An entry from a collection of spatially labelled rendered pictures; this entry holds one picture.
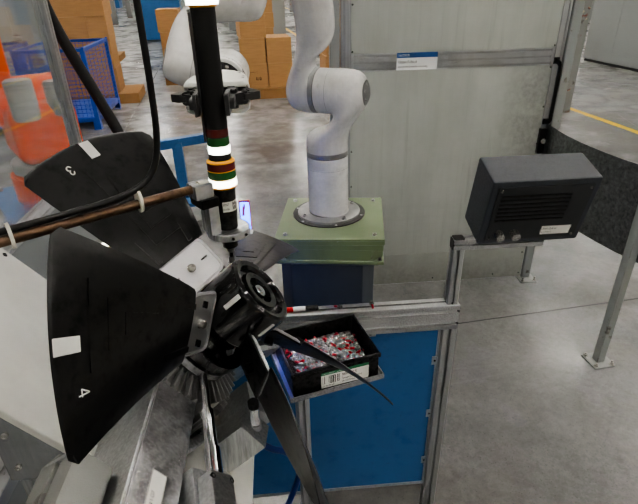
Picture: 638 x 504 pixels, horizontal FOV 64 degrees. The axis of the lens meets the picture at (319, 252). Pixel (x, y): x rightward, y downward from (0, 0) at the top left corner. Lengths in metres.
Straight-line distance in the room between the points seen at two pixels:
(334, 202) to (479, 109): 1.47
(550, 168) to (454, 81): 1.48
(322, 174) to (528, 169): 0.55
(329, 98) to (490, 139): 1.61
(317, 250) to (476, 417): 1.20
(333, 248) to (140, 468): 0.89
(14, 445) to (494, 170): 1.08
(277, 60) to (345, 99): 7.01
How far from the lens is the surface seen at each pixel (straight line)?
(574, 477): 2.26
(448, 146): 2.81
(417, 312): 1.40
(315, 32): 1.35
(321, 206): 1.50
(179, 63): 1.00
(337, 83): 1.39
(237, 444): 0.94
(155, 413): 0.75
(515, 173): 1.27
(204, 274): 0.81
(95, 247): 0.58
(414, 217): 2.91
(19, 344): 0.85
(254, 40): 8.31
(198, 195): 0.79
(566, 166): 1.35
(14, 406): 0.79
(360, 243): 1.41
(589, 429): 2.46
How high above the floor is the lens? 1.64
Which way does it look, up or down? 28 degrees down
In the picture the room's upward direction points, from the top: 1 degrees counter-clockwise
